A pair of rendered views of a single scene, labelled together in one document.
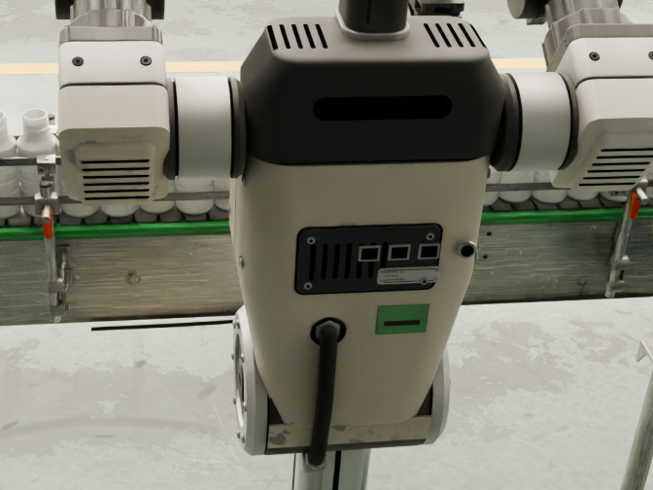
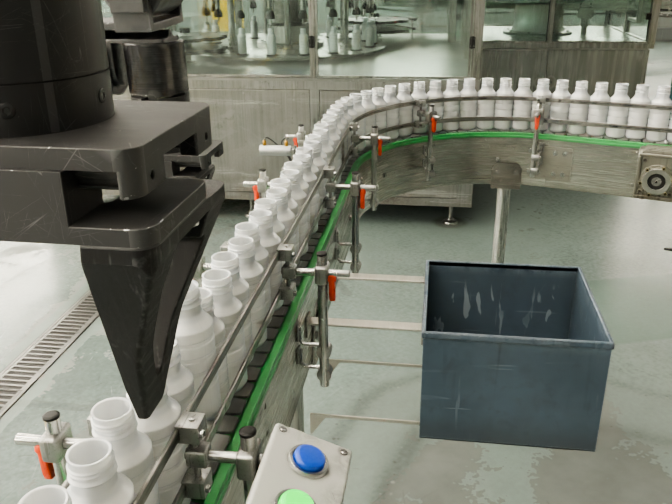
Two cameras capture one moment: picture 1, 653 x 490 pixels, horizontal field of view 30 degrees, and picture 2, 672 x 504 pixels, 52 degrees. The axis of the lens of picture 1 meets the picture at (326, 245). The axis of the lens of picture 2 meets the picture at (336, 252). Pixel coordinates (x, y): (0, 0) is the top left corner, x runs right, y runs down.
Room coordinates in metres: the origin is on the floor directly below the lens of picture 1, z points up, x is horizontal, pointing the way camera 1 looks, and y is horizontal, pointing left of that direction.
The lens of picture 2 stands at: (1.30, 0.46, 1.53)
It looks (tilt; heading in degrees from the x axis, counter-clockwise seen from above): 23 degrees down; 290
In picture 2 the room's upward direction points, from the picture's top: 1 degrees counter-clockwise
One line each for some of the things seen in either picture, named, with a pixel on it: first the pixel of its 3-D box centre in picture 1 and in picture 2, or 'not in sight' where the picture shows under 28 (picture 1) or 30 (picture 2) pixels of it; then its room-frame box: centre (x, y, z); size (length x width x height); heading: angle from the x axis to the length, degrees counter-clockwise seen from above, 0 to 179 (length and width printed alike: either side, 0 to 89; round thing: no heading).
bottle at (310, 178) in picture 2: not in sight; (303, 194); (1.83, -0.81, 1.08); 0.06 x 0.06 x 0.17
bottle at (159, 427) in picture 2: not in sight; (154, 442); (1.67, -0.02, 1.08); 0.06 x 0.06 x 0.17
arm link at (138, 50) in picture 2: not in sight; (150, 66); (1.70, -0.13, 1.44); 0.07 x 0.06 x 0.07; 10
